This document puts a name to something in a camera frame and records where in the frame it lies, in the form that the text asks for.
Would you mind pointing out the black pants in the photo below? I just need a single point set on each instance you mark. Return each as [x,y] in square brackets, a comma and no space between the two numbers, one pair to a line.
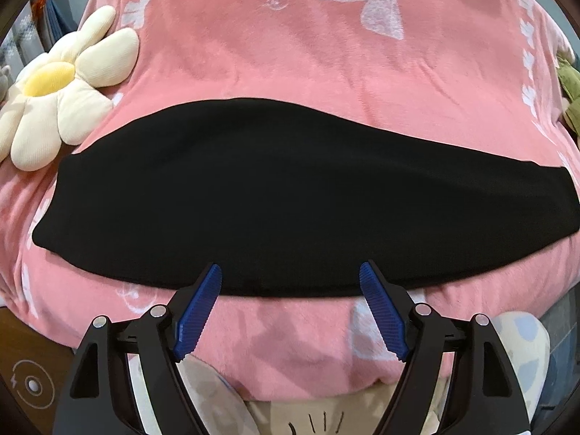
[272,190]

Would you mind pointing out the green plush toy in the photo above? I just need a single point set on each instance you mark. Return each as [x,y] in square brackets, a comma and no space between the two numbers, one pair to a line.
[572,77]

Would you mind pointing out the cartoon printed bed sheet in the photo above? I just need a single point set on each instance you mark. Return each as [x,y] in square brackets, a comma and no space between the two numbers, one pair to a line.
[281,417]

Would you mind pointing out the cream flower pillow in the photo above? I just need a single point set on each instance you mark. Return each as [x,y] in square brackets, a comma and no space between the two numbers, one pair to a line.
[90,63]

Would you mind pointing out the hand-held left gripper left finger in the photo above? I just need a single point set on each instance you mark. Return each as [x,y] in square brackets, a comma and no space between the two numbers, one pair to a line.
[199,312]

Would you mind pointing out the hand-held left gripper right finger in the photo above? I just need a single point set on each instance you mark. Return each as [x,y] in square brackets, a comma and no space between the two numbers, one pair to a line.
[383,317]

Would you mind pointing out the pink printed blanket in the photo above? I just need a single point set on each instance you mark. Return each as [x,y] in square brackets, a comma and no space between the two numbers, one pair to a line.
[294,54]

